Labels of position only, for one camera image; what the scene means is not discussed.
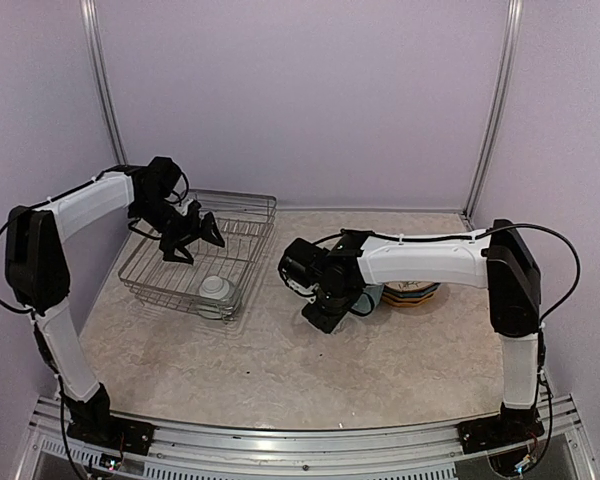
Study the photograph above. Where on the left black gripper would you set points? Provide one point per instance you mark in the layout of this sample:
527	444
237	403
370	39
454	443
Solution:
191	230

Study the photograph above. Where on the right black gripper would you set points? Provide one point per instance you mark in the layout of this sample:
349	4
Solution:
324	323

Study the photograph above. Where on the light blue mug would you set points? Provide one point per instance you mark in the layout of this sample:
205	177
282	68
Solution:
368	301

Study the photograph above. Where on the yellow dotted plate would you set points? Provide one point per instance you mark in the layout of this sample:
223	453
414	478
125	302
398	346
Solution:
397	302
408	297

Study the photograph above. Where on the cream speckled plate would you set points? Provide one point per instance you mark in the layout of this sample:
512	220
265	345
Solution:
408	285

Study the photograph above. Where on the white patterned bowl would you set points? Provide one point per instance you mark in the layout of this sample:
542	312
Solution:
216	298

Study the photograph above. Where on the blue dotted plate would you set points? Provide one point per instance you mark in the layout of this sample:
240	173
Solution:
413	293

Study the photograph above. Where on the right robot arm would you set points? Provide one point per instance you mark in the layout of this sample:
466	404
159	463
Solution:
423	369

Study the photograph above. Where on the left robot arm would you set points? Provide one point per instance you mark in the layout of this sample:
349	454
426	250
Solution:
37	271

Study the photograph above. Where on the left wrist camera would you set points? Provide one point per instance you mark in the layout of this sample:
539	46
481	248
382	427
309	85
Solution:
189	207

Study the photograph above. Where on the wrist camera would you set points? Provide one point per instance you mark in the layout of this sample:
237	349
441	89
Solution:
307	293
189	207

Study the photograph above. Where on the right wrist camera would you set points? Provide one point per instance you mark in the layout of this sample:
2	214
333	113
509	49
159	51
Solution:
307	293

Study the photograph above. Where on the metal wire dish rack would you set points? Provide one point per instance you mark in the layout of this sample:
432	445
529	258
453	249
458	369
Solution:
245	221

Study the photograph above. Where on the aluminium front rail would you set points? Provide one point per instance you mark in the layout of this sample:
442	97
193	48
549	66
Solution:
181	450

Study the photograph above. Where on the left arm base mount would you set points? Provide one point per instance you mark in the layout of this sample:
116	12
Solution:
130	437

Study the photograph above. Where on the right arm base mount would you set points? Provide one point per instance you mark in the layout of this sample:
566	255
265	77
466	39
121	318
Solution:
488	433

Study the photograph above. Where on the left aluminium frame post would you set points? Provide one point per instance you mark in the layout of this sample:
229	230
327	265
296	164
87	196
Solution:
89	15

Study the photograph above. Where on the aluminium frame post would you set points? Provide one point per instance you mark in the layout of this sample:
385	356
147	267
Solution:
89	15
497	107

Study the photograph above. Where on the right aluminium frame post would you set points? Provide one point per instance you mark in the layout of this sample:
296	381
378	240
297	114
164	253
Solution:
497	107

